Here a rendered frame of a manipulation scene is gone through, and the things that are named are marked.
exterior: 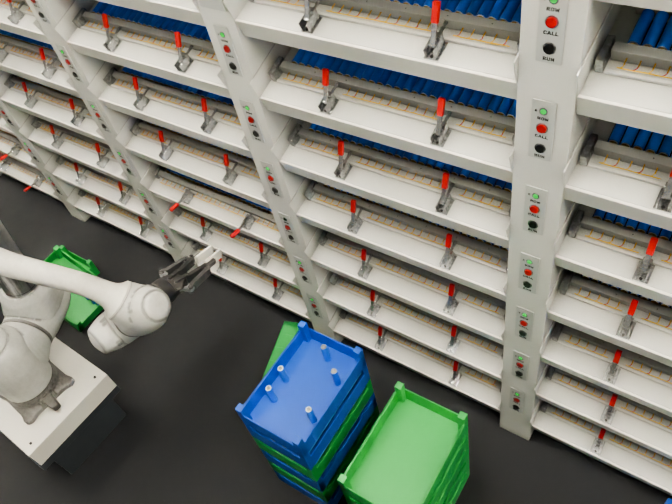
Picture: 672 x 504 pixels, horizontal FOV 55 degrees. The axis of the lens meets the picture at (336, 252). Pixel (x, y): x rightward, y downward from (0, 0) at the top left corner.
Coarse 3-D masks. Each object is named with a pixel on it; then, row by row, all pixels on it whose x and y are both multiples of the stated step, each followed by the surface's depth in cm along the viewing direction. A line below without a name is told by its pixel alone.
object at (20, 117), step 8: (0, 72) 236; (0, 112) 250; (8, 112) 245; (16, 112) 246; (24, 112) 249; (16, 120) 247; (24, 120) 250; (16, 128) 252; (16, 136) 259; (24, 136) 254; (32, 144) 256; (40, 152) 260; (48, 152) 263; (40, 160) 264; (40, 168) 272; (56, 184) 275; (64, 184) 275; (56, 192) 283; (64, 192) 276; (64, 200) 285; (72, 208) 287; (80, 216) 288; (88, 216) 291
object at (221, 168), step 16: (128, 128) 205; (144, 128) 204; (160, 128) 201; (128, 144) 206; (144, 144) 204; (160, 144) 201; (176, 144) 199; (192, 144) 194; (208, 144) 192; (160, 160) 199; (176, 160) 196; (192, 160) 194; (208, 160) 191; (224, 160) 181; (240, 160) 185; (192, 176) 195; (208, 176) 190; (224, 176) 184; (240, 176) 185; (256, 176) 182; (240, 192) 183; (256, 192) 181
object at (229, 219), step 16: (144, 176) 217; (176, 176) 219; (160, 192) 218; (176, 192) 216; (192, 208) 211; (208, 208) 209; (256, 208) 202; (224, 224) 207; (240, 224) 202; (256, 224) 200; (272, 240) 195
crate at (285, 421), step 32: (288, 352) 175; (320, 352) 177; (352, 352) 172; (288, 384) 172; (320, 384) 171; (352, 384) 169; (256, 416) 168; (288, 416) 166; (320, 416) 159; (288, 448) 160
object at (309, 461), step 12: (360, 384) 174; (348, 396) 170; (348, 408) 172; (336, 420) 168; (252, 432) 170; (324, 432) 165; (276, 444) 165; (324, 444) 166; (288, 456) 167; (300, 456) 160; (312, 456) 162
